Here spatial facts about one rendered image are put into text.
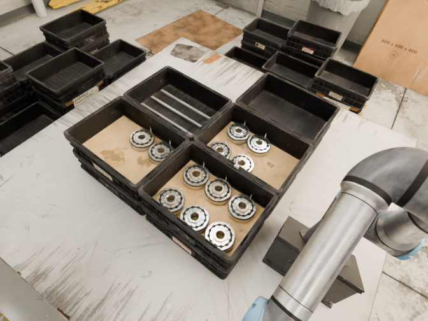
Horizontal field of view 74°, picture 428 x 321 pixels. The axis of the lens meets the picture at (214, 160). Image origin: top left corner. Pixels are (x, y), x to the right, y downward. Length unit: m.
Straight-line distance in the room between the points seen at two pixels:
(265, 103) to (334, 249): 1.02
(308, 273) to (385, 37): 3.21
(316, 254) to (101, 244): 0.84
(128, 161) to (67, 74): 1.22
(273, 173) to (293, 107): 0.44
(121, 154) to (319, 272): 0.90
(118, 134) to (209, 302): 0.77
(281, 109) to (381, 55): 2.29
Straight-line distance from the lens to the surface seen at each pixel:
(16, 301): 2.04
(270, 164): 1.22
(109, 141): 1.29
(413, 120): 3.32
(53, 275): 1.21
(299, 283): 0.58
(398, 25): 3.59
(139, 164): 1.19
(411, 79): 3.69
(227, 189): 1.08
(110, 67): 2.49
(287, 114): 1.46
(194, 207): 1.03
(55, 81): 2.27
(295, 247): 0.94
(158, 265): 1.13
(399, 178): 0.61
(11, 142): 2.29
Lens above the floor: 1.77
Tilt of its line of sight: 53 degrees down
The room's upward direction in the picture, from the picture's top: 7 degrees clockwise
